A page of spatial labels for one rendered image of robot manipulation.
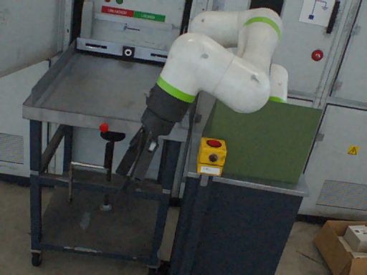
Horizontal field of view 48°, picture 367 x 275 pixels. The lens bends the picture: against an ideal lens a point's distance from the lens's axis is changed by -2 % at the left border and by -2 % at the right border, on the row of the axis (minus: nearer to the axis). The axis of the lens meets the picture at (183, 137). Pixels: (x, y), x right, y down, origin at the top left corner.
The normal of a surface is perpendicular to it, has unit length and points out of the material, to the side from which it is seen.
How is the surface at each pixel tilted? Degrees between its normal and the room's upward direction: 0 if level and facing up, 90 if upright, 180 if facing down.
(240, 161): 90
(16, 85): 90
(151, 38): 90
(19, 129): 90
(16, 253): 0
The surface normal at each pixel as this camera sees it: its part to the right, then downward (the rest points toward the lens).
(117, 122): 0.00, 0.46
